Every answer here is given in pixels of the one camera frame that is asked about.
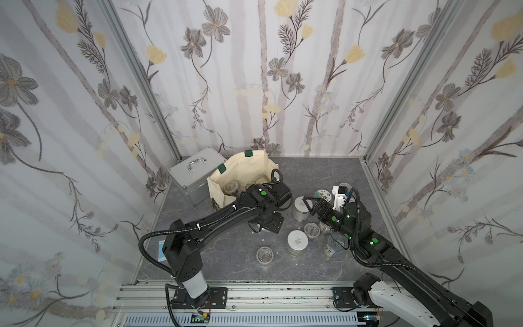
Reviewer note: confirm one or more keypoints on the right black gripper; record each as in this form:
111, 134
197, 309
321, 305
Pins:
320, 206

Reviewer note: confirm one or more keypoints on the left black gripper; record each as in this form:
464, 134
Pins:
271, 223

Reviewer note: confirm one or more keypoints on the large strawberry label jar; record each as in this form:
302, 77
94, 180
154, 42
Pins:
323, 194

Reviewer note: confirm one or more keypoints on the silver lid text jar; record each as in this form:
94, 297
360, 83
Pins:
300, 211

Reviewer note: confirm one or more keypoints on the white lid seed jar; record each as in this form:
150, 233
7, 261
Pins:
297, 242

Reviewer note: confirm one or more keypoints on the teal label seed cup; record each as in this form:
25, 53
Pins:
312, 231

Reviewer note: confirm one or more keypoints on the clear lid seed cup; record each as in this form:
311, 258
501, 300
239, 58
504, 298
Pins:
264, 256

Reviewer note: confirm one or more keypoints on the purple label metal can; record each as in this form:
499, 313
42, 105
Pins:
333, 246

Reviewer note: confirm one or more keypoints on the cream canvas tote bag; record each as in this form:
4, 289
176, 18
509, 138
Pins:
243, 168

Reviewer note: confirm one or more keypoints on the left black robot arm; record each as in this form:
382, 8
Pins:
260, 206

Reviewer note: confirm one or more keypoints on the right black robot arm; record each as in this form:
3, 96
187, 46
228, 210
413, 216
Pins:
423, 302

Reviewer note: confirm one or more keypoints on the red flower seed cup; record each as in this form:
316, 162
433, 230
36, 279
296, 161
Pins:
231, 188

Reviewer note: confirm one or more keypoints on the silver first aid case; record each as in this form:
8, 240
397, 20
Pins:
190, 175

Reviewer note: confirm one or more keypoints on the blue face mask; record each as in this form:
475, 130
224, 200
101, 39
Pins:
161, 256

